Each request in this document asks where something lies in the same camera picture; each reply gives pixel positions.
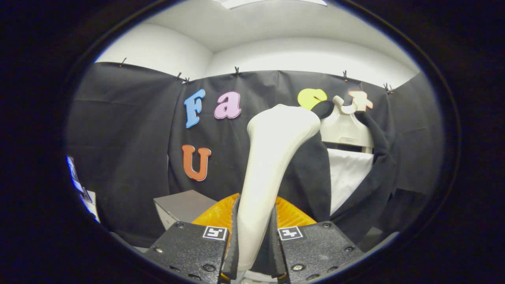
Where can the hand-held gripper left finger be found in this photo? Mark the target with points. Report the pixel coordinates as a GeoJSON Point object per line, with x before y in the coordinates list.
{"type": "Point", "coordinates": [234, 240]}

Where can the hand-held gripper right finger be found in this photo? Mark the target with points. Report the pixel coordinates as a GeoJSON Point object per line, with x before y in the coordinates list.
{"type": "Point", "coordinates": [276, 244]}

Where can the black suit jacket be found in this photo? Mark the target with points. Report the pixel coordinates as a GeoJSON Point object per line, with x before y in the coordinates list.
{"type": "Point", "coordinates": [307, 177]}

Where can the white garment steamer head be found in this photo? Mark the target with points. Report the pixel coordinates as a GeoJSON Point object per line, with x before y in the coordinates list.
{"type": "Point", "coordinates": [268, 165]}

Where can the white padded garment form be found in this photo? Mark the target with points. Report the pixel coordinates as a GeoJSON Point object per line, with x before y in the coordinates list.
{"type": "Point", "coordinates": [347, 173]}

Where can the grey and white cabinet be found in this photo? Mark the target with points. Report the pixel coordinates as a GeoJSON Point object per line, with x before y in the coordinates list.
{"type": "Point", "coordinates": [181, 205]}

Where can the black backdrop cloth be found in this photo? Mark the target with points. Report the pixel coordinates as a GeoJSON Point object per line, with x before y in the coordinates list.
{"type": "Point", "coordinates": [130, 138]}

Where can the white blurred object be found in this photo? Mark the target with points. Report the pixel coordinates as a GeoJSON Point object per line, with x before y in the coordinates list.
{"type": "Point", "coordinates": [90, 205]}

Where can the large ceiling light panel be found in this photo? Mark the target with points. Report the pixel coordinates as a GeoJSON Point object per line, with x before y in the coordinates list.
{"type": "Point", "coordinates": [244, 3]}

